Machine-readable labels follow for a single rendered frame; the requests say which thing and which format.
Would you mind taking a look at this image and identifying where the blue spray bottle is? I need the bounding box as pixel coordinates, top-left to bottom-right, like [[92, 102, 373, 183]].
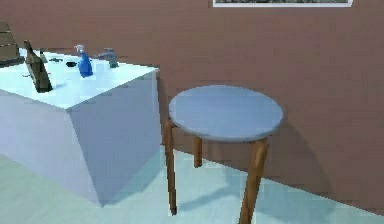
[[74, 44, 94, 79]]

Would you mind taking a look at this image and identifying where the dark brown bottle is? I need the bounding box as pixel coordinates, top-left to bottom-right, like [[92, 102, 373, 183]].
[[23, 39, 54, 94]]

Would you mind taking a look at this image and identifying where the round grey wooden-legged stool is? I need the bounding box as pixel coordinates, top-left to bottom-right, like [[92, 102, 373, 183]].
[[162, 84, 285, 224]]

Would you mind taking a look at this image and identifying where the white counter block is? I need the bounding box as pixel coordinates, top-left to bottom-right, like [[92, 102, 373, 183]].
[[0, 48, 163, 208]]

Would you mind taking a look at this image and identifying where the grey sink faucet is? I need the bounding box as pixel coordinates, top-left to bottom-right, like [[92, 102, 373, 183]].
[[97, 47, 120, 69]]

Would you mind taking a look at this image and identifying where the brown slatted wooden object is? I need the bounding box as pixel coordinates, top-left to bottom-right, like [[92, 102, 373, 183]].
[[0, 21, 26, 68]]

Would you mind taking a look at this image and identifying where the white framed wall picture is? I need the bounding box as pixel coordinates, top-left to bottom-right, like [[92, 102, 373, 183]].
[[212, 0, 354, 8]]

